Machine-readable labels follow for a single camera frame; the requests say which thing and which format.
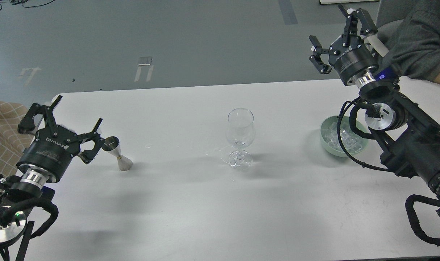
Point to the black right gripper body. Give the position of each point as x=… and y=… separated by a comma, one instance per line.
x=351, y=59

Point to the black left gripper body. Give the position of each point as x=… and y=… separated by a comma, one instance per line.
x=49, y=153

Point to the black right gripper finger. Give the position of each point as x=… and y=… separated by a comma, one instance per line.
x=358, y=22
x=317, y=51

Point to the steel cocktail jigger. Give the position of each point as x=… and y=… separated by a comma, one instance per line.
x=112, y=146

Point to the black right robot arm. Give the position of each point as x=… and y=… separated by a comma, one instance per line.
x=408, y=137

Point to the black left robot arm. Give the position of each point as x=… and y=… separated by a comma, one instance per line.
x=26, y=207

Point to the green bowl of ice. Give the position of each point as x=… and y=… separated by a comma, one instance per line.
x=353, y=143

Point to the clear wine glass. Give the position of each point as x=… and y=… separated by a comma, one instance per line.
x=240, y=134

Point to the beige checked cloth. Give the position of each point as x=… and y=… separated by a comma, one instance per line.
x=12, y=144

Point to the white office chair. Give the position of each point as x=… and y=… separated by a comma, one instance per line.
x=378, y=40

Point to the person in grey sweater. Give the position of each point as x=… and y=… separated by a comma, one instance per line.
x=410, y=29

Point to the grey floor plate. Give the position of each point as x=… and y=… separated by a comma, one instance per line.
x=145, y=61

